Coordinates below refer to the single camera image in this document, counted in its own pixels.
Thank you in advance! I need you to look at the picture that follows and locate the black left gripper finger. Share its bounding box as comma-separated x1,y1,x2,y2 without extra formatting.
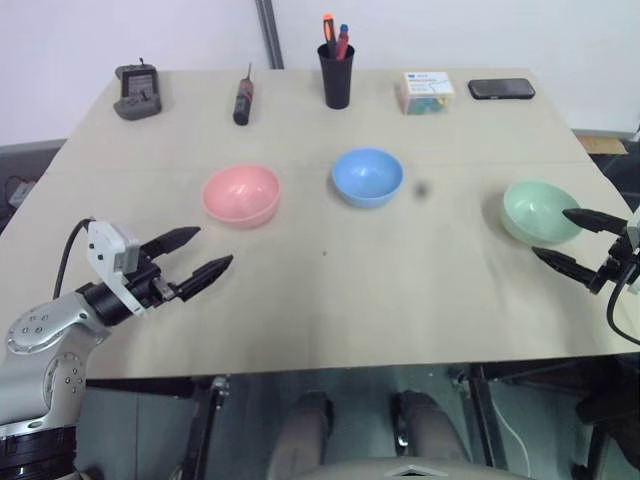
141,226,202,263
175,254,235,302

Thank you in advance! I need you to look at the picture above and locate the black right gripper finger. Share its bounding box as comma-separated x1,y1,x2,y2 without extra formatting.
562,208,629,237
531,245,601,289

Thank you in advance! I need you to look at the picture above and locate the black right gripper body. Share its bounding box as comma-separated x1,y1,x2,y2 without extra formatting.
588,232,639,296

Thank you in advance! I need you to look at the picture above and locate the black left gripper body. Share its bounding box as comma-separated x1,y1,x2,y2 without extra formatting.
121,250,180,309

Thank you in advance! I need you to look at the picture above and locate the green plastic bowl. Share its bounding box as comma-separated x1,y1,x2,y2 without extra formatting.
502,179,585,247

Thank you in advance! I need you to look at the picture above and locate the brown cardboard box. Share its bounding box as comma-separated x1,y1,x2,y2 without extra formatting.
578,134,629,156

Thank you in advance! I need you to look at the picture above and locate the pink plastic bowl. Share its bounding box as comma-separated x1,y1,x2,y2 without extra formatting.
201,163,281,231

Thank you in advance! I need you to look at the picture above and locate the grey handheld device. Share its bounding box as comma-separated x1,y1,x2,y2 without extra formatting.
112,56,164,122

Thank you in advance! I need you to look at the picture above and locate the black red screwdriver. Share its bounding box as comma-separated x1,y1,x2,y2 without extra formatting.
232,62,256,126

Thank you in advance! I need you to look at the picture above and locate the white power adapter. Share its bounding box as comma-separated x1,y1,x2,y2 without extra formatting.
8,180,36,206

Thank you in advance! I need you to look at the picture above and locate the black smartphone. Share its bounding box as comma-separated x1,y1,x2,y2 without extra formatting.
467,78,537,102

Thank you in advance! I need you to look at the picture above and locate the grey robot left leg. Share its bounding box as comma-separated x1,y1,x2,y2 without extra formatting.
265,392,335,480

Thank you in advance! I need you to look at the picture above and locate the grey robot leg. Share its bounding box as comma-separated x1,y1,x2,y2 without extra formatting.
265,392,335,480
393,390,474,465

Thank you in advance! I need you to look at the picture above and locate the blue plastic bowl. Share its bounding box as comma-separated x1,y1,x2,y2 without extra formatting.
330,147,405,210

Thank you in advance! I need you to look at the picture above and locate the clear box of coloured clips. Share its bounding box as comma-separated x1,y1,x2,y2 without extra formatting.
398,71,457,117

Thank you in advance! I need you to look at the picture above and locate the grey robot right leg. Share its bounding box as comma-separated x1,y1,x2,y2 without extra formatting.
393,390,474,465

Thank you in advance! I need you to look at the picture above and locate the black pen holder cup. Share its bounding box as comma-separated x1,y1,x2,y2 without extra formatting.
317,42,356,110

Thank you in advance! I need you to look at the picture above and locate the grey robot torso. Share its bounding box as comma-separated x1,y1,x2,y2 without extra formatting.
284,447,546,480

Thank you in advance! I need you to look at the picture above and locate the red and blue pen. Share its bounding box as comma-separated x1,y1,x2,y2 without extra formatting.
334,23,351,61

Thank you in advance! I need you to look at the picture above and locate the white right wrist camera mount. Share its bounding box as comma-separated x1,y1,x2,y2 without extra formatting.
627,203,640,295

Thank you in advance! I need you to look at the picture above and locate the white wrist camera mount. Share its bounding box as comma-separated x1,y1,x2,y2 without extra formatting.
627,203,640,295
87,219,148,318

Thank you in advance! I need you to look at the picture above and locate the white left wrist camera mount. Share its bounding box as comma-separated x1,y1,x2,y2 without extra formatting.
87,219,148,318

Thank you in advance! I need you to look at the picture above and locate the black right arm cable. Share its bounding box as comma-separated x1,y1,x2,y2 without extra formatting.
606,264,640,345

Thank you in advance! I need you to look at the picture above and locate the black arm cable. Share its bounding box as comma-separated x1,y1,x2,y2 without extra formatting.
52,217,97,301
606,264,640,345

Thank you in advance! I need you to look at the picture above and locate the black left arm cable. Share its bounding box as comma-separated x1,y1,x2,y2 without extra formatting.
52,217,97,301

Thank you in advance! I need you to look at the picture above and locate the black table frame leg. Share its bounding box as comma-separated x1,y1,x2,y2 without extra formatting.
452,364,501,469
185,375,232,480

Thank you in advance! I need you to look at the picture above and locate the white floor cable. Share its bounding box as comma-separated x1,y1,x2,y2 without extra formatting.
492,394,532,475

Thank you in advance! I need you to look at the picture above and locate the grey wall post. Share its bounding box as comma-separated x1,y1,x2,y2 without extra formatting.
255,0,286,71

